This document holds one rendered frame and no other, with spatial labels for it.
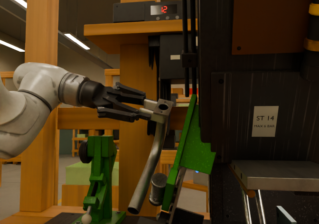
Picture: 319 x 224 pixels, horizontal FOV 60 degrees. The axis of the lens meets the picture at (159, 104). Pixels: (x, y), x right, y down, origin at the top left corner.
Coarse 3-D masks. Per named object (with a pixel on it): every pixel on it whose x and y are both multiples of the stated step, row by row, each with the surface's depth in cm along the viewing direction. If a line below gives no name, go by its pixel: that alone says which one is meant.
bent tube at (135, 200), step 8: (160, 104) 73; (168, 104) 73; (160, 112) 71; (168, 112) 71; (160, 128) 76; (160, 136) 77; (160, 144) 78; (152, 152) 77; (160, 152) 78; (152, 160) 75; (144, 168) 74; (152, 168) 74; (144, 176) 71; (144, 184) 69; (136, 192) 67; (144, 192) 68; (136, 200) 66; (128, 208) 66; (136, 208) 64
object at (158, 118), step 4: (140, 108) 73; (148, 112) 72; (152, 112) 72; (152, 116) 73; (156, 116) 72; (160, 116) 72; (152, 120) 74; (156, 120) 73; (160, 120) 73; (164, 120) 73
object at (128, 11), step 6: (114, 6) 97; (120, 6) 96; (126, 6) 96; (132, 6) 96; (138, 6) 95; (114, 12) 96; (120, 12) 96; (126, 12) 96; (132, 12) 95; (138, 12) 95; (114, 18) 96; (120, 18) 96; (126, 18) 96; (132, 18) 95; (138, 18) 95
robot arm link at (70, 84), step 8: (64, 80) 75; (72, 80) 75; (80, 80) 75; (88, 80) 78; (64, 88) 74; (72, 88) 74; (80, 88) 75; (64, 96) 75; (72, 96) 74; (72, 104) 76; (80, 104) 77
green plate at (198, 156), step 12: (192, 96) 60; (192, 108) 60; (192, 120) 61; (192, 132) 61; (180, 144) 60; (192, 144) 60; (204, 144) 60; (180, 156) 59; (192, 156) 60; (204, 156) 60; (192, 168) 60; (204, 168) 60
